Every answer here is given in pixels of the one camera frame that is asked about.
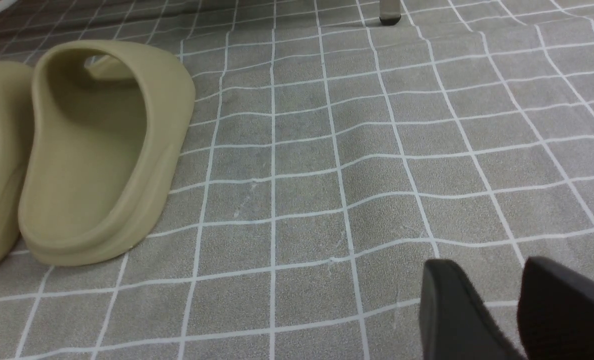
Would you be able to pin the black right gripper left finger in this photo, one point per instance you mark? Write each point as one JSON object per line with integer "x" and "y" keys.
{"x": 454, "y": 322}

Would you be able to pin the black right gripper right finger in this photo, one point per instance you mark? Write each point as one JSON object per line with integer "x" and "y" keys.
{"x": 555, "y": 312}

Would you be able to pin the stainless steel shoe rack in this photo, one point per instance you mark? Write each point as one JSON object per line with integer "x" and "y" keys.
{"x": 390, "y": 12}

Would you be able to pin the grey checked tablecloth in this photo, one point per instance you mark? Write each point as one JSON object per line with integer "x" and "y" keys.
{"x": 327, "y": 158}

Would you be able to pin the olive green slipper right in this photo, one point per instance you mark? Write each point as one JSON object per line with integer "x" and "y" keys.
{"x": 110, "y": 120}

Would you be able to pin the olive green slipper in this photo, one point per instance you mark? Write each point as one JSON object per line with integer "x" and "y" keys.
{"x": 16, "y": 137}
{"x": 110, "y": 120}

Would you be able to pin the olive green slipper left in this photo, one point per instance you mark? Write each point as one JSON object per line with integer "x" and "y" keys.
{"x": 16, "y": 137}

